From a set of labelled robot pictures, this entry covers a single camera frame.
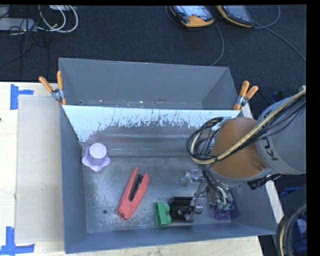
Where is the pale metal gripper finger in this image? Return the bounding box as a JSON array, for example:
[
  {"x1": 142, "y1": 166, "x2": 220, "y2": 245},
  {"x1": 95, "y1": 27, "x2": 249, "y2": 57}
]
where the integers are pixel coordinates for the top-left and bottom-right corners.
[
  {"x1": 185, "y1": 198, "x2": 204, "y2": 222},
  {"x1": 180, "y1": 169, "x2": 204, "y2": 188}
]

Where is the black box-shaped block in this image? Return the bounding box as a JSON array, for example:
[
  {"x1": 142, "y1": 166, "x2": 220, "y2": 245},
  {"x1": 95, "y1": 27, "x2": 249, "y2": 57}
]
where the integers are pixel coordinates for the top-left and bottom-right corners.
[{"x1": 167, "y1": 196, "x2": 196, "y2": 224}]

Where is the clear purple plastic thing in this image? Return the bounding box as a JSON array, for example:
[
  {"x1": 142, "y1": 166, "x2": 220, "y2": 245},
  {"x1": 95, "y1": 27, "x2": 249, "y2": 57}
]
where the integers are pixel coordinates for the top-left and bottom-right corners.
[{"x1": 210, "y1": 199, "x2": 240, "y2": 221}]

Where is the grey metal bin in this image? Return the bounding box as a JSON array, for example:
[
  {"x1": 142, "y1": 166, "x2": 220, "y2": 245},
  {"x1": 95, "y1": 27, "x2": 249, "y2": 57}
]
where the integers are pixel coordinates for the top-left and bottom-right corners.
[{"x1": 58, "y1": 57, "x2": 279, "y2": 254}]

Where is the green toy block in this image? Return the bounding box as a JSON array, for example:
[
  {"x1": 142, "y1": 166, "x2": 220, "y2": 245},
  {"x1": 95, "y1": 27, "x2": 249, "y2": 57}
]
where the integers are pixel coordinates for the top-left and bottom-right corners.
[{"x1": 153, "y1": 201, "x2": 173, "y2": 227}]

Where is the red stapler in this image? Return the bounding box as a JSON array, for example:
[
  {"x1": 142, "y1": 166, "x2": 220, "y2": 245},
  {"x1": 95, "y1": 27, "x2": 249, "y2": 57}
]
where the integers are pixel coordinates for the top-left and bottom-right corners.
[{"x1": 116, "y1": 166, "x2": 151, "y2": 222}]

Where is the pale flat board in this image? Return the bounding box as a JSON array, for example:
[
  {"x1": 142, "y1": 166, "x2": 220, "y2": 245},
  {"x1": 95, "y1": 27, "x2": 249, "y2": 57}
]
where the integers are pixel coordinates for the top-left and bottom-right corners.
[{"x1": 14, "y1": 94, "x2": 66, "y2": 245}]

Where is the black cylinder on white bracket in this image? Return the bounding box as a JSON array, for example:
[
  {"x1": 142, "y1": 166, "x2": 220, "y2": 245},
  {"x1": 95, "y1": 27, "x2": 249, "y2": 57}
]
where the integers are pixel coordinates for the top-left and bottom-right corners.
[{"x1": 246, "y1": 172, "x2": 283, "y2": 191}]

